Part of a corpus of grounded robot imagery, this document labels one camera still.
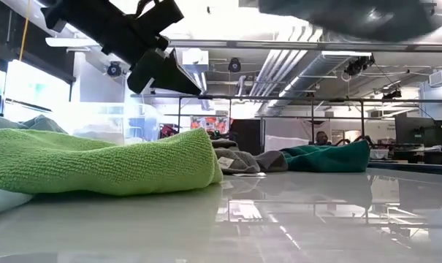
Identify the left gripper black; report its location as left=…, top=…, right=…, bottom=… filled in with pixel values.
left=127, top=47, right=203, bottom=96

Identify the lime green towel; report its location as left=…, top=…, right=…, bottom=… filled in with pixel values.
left=0, top=127, right=224, bottom=197

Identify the dark grey towel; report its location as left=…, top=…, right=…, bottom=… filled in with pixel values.
left=257, top=0, right=439, bottom=43
left=210, top=137, right=289, bottom=175

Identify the sage green towel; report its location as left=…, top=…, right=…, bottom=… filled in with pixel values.
left=0, top=113, right=68, bottom=216

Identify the dark green towel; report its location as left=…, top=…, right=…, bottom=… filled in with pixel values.
left=281, top=140, right=371, bottom=173

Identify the colourful poster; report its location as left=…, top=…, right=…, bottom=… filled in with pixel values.
left=190, top=115, right=230, bottom=134

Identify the black round ceiling fixture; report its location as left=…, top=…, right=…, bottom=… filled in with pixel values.
left=107, top=61, right=122, bottom=77
left=227, top=57, right=243, bottom=73

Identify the black partition panel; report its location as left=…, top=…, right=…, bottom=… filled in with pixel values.
left=229, top=118, right=265, bottom=156

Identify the black overhead crossbar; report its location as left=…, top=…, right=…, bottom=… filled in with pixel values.
left=45, top=36, right=442, bottom=53

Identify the person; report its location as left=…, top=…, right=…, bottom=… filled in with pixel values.
left=314, top=130, right=332, bottom=146

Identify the black track light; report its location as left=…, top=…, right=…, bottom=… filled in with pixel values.
left=382, top=88, right=403, bottom=100
left=343, top=54, right=376, bottom=77

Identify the white air conditioning unit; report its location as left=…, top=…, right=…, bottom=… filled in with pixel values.
left=427, top=67, right=442, bottom=88

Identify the silver spiral air duct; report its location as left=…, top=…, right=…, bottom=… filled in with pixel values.
left=264, top=31, right=375, bottom=116

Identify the yellow hanging cord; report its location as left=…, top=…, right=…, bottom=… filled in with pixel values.
left=18, top=0, right=32, bottom=61

